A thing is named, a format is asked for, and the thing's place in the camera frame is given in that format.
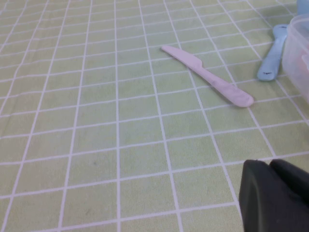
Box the green checked tablecloth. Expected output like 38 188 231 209
0 0 309 232

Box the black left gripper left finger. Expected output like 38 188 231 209
239 159 309 232

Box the blue plastic fork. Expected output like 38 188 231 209
256 23 289 82

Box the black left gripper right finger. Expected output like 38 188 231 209
269 159 309 202

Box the pink plastic knife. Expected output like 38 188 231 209
161 44 254 108

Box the clear plastic egg box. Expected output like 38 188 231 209
281 13 309 105

